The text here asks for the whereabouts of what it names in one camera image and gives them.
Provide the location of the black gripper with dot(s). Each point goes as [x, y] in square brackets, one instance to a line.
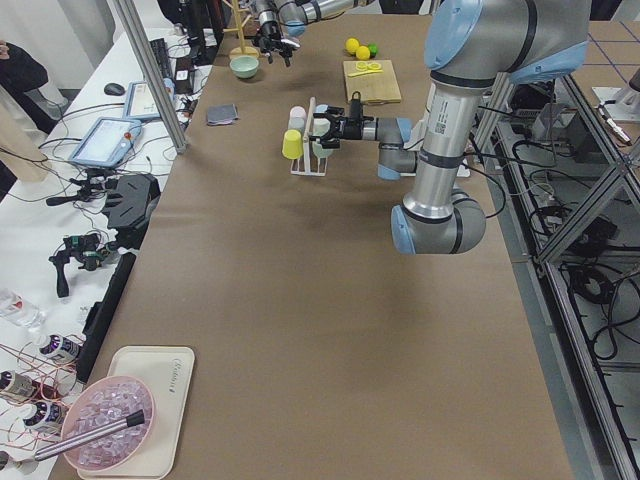
[268, 26]
[351, 130]

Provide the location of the green cup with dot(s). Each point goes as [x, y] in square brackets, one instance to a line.
[321, 127]

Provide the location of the pink cup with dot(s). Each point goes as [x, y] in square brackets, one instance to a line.
[297, 112]

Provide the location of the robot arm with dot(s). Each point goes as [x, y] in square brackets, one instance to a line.
[280, 21]
[468, 44]

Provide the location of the white cup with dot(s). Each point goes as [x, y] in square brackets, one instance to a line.
[319, 151]

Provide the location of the grey cup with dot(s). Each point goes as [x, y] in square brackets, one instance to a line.
[297, 123]

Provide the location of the yellow cup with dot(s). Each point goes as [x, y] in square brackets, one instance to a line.
[292, 144]

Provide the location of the wooden mug tree stand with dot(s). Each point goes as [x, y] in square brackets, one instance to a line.
[241, 16]

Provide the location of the mint green bowl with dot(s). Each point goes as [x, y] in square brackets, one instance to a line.
[244, 66]

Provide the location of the bamboo cutting board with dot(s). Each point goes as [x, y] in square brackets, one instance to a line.
[373, 89]

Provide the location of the yellow plastic knife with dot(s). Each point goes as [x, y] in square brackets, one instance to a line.
[363, 73]

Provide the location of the whole yellow lemon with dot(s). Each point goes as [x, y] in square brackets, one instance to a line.
[351, 45]

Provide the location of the grey folded cloth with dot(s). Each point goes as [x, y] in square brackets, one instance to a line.
[221, 114]

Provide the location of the blue teach pendant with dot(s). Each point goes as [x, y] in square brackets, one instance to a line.
[139, 102]
[107, 142]

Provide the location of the black computer mouse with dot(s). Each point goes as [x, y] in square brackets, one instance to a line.
[114, 89]

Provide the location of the beige tray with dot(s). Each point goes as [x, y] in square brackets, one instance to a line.
[166, 371]

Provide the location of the metal muddler stick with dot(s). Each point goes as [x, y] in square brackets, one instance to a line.
[132, 420]

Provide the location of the pink bowl of ice cubes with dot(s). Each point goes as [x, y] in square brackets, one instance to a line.
[110, 399]

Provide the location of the white wire cup holder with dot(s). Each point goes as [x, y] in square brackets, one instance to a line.
[309, 164]

